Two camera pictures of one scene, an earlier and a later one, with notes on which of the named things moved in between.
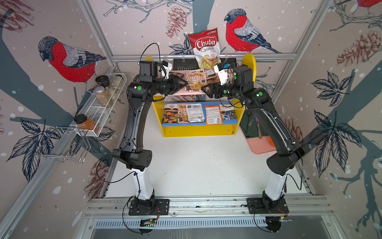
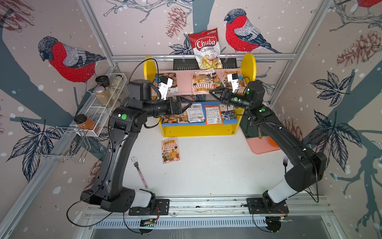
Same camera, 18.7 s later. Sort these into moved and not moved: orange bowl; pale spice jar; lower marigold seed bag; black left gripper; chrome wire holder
Moved: black left gripper
Not moved: chrome wire holder; lower marigold seed bag; pale spice jar; orange bowl
